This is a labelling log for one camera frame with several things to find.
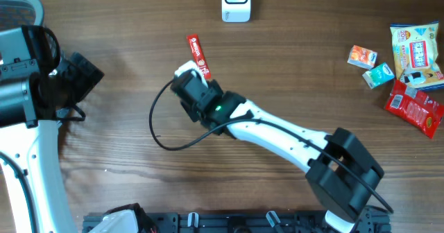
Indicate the yellow white snack bag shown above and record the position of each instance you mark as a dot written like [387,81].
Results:
[415,51]

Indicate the red coffee stick sachet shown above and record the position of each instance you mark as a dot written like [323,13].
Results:
[198,55]

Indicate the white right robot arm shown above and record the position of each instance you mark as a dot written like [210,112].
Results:
[340,171]

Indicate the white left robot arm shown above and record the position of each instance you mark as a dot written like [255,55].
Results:
[40,91]

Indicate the teal Kleenex tissue pack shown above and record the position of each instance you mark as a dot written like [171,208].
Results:
[378,75]

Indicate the red Hacks candy bag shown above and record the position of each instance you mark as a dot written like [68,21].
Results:
[415,107]

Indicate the grey plastic shopping basket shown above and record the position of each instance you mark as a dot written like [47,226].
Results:
[15,13]

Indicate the orange small carton box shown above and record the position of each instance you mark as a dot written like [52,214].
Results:
[362,57]

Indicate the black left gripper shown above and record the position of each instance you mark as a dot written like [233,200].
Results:
[84,82]

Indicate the white barcode scanner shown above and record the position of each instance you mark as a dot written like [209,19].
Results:
[235,11]

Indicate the black aluminium mounting rail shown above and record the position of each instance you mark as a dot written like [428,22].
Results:
[373,221]

